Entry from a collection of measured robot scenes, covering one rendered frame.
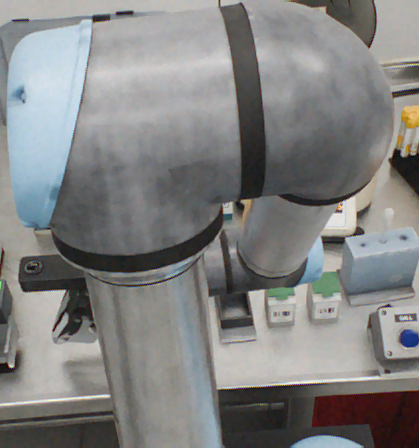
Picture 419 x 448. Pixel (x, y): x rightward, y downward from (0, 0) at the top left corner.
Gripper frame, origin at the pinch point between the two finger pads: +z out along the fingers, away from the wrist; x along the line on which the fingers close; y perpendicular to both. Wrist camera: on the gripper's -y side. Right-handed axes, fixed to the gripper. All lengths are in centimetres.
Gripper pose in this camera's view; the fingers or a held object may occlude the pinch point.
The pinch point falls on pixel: (54, 335)
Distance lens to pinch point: 110.2
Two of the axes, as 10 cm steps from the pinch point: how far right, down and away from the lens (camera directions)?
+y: 9.0, 2.6, 3.4
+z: -4.3, 6.2, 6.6
